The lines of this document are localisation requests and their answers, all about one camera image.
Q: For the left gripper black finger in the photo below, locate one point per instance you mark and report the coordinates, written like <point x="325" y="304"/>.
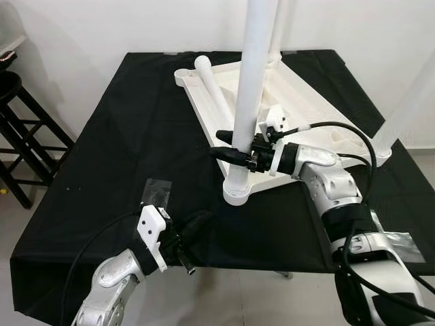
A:
<point x="197" y="217"/>
<point x="202" y="227"/>

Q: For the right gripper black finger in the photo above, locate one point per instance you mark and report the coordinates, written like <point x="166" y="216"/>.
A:
<point x="231" y="156"/>
<point x="225" y="136"/>

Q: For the white plastic table leg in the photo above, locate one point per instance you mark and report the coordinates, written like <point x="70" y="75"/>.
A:
<point x="212" y="88"/>
<point x="250" y="75"/>
<point x="280" y="34"/>
<point x="408" y="102"/>

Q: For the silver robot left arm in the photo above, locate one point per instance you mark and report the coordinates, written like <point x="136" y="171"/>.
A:
<point x="112" y="285"/>

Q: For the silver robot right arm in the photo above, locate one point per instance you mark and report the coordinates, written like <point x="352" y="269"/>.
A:
<point x="333" y="183"/>

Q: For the clear tape patch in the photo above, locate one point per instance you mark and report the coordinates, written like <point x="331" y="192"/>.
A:
<point x="156" y="192"/>
<point x="401" y="244"/>

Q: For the white plastic table top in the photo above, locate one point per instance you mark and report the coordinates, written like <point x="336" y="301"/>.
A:
<point x="312" y="115"/>

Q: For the grey tape piece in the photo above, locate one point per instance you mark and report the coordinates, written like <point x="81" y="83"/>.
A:
<point x="170" y="52"/>
<point x="289" y="51"/>

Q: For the black tablecloth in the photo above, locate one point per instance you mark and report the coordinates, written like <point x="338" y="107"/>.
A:
<point x="102" y="149"/>

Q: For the black round stool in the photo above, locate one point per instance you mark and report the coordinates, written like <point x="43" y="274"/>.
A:
<point x="27" y="129"/>

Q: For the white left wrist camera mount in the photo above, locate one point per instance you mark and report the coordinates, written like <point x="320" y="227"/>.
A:
<point x="153" y="231"/>

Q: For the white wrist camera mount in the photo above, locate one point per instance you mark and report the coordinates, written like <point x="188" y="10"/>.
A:
<point x="275" y="122"/>
<point x="153" y="231"/>

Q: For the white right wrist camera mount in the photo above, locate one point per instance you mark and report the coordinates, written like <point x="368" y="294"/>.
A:
<point x="275" y="122"/>

